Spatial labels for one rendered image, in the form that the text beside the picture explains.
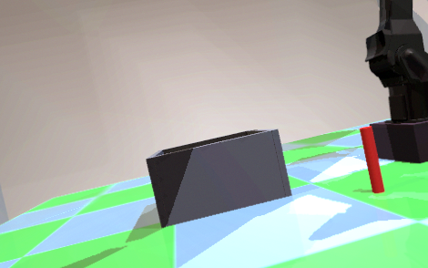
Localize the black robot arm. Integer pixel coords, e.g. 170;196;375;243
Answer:
365;0;428;123

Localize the red peg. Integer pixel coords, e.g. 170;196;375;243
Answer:
359;127;385;194

